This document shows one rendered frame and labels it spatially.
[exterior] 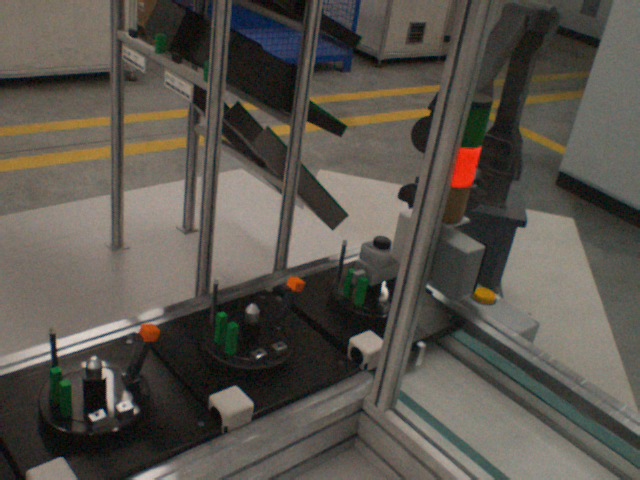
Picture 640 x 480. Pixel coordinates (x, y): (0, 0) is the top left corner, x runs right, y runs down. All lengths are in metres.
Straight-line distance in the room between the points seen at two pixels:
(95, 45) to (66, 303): 3.94
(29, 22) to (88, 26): 0.38
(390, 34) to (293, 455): 5.63
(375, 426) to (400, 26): 5.62
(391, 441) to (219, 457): 0.25
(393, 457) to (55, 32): 4.36
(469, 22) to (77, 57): 4.51
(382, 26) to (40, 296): 5.30
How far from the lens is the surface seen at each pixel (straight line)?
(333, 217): 1.40
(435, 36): 6.85
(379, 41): 6.46
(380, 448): 1.09
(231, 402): 0.98
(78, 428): 0.95
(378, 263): 1.17
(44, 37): 5.10
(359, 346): 1.11
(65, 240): 1.58
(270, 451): 0.99
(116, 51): 1.38
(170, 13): 1.33
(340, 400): 1.05
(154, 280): 1.45
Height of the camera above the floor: 1.65
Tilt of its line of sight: 29 degrees down
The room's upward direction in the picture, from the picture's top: 9 degrees clockwise
